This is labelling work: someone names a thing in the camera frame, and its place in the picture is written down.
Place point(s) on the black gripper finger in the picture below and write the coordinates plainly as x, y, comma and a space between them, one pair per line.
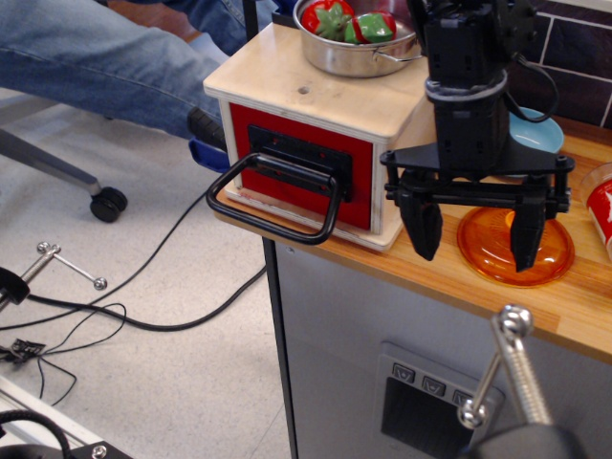
528, 226
420, 214

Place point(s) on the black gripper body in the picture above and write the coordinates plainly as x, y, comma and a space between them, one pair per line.
474, 160

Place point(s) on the red front wooden drawer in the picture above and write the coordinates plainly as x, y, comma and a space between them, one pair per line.
356, 212

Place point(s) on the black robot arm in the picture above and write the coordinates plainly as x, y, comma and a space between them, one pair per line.
472, 42

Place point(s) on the light wooden box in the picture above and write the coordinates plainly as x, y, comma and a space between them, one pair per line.
272, 75

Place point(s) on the orange transparent lid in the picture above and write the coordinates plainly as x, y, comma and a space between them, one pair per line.
484, 239

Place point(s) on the red white cup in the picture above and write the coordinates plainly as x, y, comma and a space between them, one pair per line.
595, 194

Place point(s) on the light blue bowl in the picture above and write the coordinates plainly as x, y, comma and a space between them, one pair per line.
544, 136

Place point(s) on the right metal clamp screw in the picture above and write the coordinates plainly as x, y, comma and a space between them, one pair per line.
537, 436

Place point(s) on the metal clamp screw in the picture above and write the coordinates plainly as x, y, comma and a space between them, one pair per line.
537, 436
15, 288

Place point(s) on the grey cabinet with panel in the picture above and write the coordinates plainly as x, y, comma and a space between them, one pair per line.
376, 349

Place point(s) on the red toy strawberry right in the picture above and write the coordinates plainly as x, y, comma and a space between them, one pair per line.
371, 28

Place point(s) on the red toy strawberry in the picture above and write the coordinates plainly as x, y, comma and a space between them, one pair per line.
371, 28
327, 19

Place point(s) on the steel pot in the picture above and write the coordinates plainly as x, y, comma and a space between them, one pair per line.
361, 60

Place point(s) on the red toy strawberry left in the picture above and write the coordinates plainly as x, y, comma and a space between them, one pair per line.
327, 19

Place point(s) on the office chair base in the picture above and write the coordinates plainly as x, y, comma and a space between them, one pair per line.
107, 203

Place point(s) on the left metal clamp screw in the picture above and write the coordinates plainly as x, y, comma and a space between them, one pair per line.
15, 288

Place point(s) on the person leg in jeans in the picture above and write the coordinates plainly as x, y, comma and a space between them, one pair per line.
85, 55

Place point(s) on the aluminium frame rail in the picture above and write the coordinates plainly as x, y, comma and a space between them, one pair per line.
31, 428

